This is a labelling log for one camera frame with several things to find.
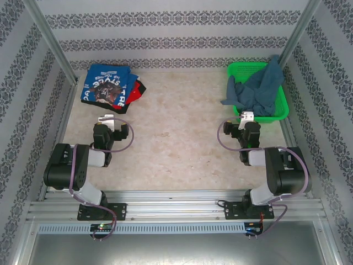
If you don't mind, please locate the plain teal blue t-shirt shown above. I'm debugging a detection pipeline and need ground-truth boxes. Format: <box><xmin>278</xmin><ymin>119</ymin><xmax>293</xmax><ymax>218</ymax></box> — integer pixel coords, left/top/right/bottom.
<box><xmin>220</xmin><ymin>54</ymin><xmax>285</xmax><ymax>118</ymax></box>

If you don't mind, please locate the red folded t-shirt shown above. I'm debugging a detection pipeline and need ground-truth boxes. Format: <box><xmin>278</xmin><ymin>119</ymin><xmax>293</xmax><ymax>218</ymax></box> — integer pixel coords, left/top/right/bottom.
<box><xmin>125</xmin><ymin>79</ymin><xmax>142</xmax><ymax>104</ymax></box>

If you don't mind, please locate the green plastic basket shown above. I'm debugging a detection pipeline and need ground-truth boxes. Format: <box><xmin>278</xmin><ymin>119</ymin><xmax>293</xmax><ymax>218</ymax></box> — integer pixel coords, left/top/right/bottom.
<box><xmin>226</xmin><ymin>61</ymin><xmax>290</xmax><ymax>124</ymax></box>

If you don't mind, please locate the blue printed folded t-shirt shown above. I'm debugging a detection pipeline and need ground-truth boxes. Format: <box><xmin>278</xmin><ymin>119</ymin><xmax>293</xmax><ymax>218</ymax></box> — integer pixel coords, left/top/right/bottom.
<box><xmin>80</xmin><ymin>63</ymin><xmax>132</xmax><ymax>110</ymax></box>

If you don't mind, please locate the black folded t-shirt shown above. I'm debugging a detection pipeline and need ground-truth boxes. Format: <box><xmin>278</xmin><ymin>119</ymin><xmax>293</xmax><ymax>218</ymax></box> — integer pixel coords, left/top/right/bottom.
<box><xmin>111</xmin><ymin>73</ymin><xmax>147</xmax><ymax>115</ymax></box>

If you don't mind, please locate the brushed metal panel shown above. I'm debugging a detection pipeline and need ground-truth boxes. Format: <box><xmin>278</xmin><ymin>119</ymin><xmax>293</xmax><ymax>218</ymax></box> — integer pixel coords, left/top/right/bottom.
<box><xmin>26</xmin><ymin>220</ymin><xmax>339</xmax><ymax>265</ymax></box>

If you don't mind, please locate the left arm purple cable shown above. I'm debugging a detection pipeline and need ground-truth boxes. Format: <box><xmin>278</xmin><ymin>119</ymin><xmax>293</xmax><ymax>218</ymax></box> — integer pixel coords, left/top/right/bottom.
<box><xmin>68</xmin><ymin>118</ymin><xmax>135</xmax><ymax>240</ymax></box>

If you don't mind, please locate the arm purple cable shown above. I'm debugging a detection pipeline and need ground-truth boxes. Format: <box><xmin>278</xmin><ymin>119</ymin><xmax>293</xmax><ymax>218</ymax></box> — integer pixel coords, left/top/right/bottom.
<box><xmin>217</xmin><ymin>116</ymin><xmax>310</xmax><ymax>239</ymax></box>
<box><xmin>68</xmin><ymin>118</ymin><xmax>135</xmax><ymax>240</ymax></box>

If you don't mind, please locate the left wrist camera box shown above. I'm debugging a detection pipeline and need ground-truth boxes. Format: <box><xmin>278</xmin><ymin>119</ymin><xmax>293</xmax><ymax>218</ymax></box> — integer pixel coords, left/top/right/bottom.
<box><xmin>98</xmin><ymin>113</ymin><xmax>115</xmax><ymax>131</ymax></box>

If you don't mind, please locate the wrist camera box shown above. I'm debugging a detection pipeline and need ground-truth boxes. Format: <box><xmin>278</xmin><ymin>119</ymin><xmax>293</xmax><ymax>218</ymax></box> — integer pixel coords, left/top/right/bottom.
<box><xmin>98</xmin><ymin>113</ymin><xmax>115</xmax><ymax>131</ymax></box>
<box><xmin>238</xmin><ymin>111</ymin><xmax>254</xmax><ymax>131</ymax></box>

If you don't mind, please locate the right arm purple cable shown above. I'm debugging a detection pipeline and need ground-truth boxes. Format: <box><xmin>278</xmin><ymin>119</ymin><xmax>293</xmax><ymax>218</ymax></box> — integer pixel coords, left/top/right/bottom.
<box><xmin>217</xmin><ymin>116</ymin><xmax>310</xmax><ymax>239</ymax></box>

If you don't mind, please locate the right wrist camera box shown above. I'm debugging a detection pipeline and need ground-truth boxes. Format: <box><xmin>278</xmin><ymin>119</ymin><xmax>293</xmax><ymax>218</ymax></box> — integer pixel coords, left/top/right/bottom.
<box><xmin>238</xmin><ymin>111</ymin><xmax>254</xmax><ymax>131</ymax></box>

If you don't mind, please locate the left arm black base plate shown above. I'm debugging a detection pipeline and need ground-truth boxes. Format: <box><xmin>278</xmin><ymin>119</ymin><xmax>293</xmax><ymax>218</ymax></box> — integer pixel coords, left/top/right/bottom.
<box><xmin>77</xmin><ymin>203</ymin><xmax>128</xmax><ymax>221</ymax></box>

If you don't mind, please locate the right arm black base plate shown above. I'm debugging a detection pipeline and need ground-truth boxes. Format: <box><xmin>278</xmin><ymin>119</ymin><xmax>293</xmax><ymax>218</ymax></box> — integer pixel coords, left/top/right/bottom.
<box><xmin>223</xmin><ymin>201</ymin><xmax>275</xmax><ymax>220</ymax></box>

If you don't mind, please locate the aluminium mounting rail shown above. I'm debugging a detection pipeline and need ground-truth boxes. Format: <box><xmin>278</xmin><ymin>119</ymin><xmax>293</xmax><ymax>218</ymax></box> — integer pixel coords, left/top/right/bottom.
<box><xmin>26</xmin><ymin>189</ymin><xmax>324</xmax><ymax>222</ymax></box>

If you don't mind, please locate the aluminium frame post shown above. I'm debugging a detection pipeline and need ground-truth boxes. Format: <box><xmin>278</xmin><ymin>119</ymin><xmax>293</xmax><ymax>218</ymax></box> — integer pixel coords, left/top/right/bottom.
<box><xmin>277</xmin><ymin>0</ymin><xmax>323</xmax><ymax>67</ymax></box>
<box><xmin>22</xmin><ymin>0</ymin><xmax>80</xmax><ymax>84</ymax></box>

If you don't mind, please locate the slotted grey cable duct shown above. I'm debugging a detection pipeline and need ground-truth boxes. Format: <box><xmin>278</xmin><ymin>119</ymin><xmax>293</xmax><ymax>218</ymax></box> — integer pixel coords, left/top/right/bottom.
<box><xmin>37</xmin><ymin>222</ymin><xmax>247</xmax><ymax>235</ymax></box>

